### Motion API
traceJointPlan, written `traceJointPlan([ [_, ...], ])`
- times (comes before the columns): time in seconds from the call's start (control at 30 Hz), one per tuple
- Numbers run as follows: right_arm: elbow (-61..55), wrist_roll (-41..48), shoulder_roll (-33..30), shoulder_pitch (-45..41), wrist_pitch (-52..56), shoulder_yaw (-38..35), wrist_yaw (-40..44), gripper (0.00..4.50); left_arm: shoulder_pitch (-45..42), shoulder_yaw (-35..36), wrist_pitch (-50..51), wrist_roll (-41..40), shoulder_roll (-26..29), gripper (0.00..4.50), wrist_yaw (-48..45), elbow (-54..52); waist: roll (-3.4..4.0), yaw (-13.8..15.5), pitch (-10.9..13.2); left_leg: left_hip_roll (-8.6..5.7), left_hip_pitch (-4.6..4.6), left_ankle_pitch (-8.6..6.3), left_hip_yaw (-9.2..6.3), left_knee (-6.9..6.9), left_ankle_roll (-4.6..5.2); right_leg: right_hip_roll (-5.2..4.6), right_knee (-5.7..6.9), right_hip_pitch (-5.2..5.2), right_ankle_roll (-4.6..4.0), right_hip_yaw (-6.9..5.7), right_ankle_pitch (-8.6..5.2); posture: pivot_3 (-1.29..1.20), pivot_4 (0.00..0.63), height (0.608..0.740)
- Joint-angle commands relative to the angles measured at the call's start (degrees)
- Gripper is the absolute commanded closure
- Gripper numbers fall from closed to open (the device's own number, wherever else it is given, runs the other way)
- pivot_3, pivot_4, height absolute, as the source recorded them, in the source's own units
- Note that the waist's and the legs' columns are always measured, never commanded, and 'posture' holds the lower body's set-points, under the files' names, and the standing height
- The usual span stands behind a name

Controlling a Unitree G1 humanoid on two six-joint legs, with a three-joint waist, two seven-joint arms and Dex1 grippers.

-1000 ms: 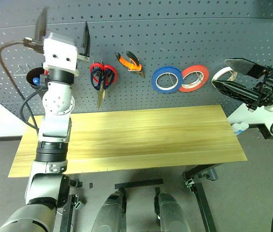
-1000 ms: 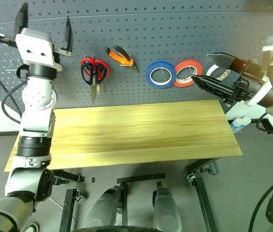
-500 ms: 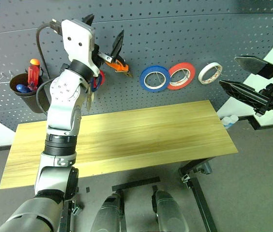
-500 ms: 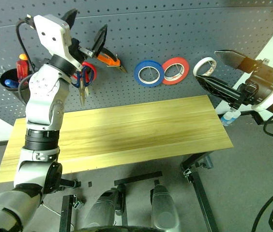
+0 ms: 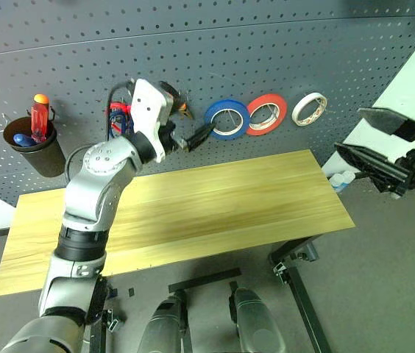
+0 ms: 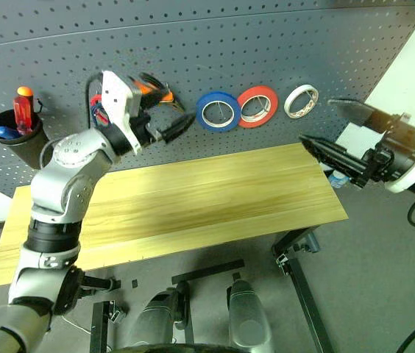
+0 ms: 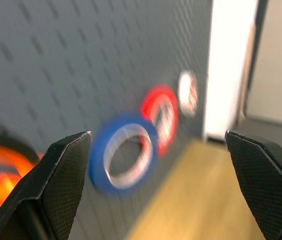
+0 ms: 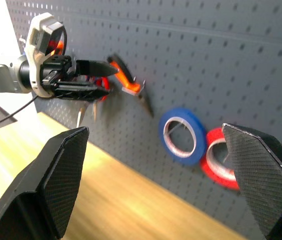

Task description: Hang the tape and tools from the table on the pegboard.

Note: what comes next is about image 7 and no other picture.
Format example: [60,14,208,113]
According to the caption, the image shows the orange handled needle-nose pliers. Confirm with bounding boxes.
[0,128,46,216]

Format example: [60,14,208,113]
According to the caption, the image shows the red tape roll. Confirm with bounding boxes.
[140,83,180,158]

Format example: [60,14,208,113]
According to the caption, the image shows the blue tape roll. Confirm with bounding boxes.
[87,113,161,198]

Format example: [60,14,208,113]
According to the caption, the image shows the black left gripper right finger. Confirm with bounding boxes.
[224,129,282,240]

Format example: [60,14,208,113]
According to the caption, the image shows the clear tape roll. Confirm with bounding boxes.
[177,70,199,118]

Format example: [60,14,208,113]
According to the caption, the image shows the grey pegboard panel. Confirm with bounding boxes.
[0,0,213,240]

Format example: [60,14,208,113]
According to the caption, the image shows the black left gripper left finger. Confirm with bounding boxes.
[0,130,93,240]

